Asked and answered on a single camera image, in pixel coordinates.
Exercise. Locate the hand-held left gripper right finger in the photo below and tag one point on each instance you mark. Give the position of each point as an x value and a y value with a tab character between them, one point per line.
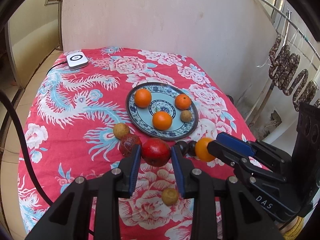
178	170

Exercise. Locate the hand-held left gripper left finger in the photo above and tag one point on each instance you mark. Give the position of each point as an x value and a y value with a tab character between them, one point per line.
135	170

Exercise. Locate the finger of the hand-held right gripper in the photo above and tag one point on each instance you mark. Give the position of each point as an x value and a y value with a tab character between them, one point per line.
233	143
222	152

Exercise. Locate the oval yellow-orange citrus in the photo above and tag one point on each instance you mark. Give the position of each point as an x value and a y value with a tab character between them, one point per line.
203	150

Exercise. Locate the dark purple plum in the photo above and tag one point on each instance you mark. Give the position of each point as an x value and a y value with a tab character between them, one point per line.
182	147
192	148

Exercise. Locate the dark red passion fruit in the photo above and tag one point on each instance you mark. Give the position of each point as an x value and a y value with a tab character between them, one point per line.
128	145

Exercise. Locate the brown longan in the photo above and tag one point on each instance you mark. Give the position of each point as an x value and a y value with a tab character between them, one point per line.
186	116
170	196
121	130

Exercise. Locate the red apple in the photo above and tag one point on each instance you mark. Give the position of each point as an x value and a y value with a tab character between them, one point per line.
156	151

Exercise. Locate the blue patterned plate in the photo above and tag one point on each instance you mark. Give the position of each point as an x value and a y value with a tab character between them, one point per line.
140	121

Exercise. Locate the small smooth orange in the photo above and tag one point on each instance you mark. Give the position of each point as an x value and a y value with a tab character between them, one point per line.
143	98
162	120

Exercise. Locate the orange with green stem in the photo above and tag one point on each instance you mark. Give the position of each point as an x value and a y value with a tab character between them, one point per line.
183	101

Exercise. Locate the bamboo pole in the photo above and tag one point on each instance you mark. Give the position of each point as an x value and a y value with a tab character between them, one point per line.
261	102

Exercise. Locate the red floral tablecloth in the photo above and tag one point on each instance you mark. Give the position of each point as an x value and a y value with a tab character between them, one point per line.
75	120

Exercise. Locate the white square device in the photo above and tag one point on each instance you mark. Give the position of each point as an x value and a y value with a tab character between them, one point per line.
76	59

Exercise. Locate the metal drying rail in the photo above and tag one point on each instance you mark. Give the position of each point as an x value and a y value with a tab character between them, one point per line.
280	12

